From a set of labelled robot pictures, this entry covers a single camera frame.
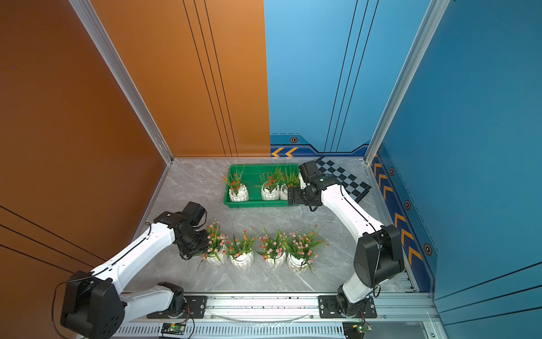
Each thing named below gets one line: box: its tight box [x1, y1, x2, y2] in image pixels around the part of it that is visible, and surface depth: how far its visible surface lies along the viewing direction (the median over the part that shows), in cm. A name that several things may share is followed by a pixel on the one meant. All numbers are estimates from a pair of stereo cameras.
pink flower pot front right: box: [282, 225, 330, 275], surface depth 77 cm
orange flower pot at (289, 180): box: [279, 167, 300, 200], surface depth 96 cm
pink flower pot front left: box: [200, 218, 229, 267], surface depth 76 cm
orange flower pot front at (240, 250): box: [225, 228, 258, 271], surface depth 79 cm
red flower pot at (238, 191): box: [220, 163, 250, 202], surface depth 98 cm
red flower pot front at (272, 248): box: [256, 226, 287, 270], surface depth 77 cm
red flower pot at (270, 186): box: [261, 165, 284, 201], surface depth 98 cm
